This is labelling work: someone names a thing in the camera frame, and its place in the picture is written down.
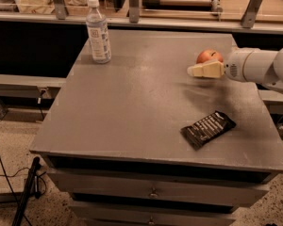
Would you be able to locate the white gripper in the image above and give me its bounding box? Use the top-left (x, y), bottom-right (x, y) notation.
top-left (187, 48), bottom-right (258, 82)

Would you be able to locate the red apple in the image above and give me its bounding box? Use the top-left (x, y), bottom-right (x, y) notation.
top-left (196, 49), bottom-right (224, 63)

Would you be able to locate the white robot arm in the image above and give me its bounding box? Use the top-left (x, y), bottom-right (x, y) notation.
top-left (187, 48), bottom-right (283, 94)

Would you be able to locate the clear plastic water bottle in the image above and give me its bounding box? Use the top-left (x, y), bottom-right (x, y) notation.
top-left (86, 0), bottom-right (111, 63)

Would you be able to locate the black snack bar wrapper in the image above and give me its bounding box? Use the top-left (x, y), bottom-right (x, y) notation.
top-left (180, 111), bottom-right (236, 151)

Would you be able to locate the grey drawer cabinet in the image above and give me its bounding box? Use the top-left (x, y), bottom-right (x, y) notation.
top-left (32, 30), bottom-right (283, 217)

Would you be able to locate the upper grey drawer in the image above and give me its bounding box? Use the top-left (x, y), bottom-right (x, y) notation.
top-left (48, 169), bottom-right (269, 207)

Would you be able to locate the grey drawer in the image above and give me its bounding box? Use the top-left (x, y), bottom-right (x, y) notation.
top-left (48, 169), bottom-right (269, 207)
top-left (70, 201), bottom-right (235, 226)

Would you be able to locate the grey metal railing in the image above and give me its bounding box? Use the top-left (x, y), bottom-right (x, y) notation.
top-left (0, 0), bottom-right (283, 34)

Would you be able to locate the grey side bench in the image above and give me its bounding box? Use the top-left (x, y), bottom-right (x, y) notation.
top-left (0, 74), bottom-right (66, 99)

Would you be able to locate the lower grey drawer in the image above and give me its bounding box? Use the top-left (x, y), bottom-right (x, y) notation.
top-left (70, 201), bottom-right (235, 226)

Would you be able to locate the black tripod leg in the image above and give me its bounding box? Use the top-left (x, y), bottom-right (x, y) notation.
top-left (12, 156), bottom-right (41, 226)

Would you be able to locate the black floor cable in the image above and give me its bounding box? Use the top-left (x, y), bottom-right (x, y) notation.
top-left (0, 135), bottom-right (48, 226)

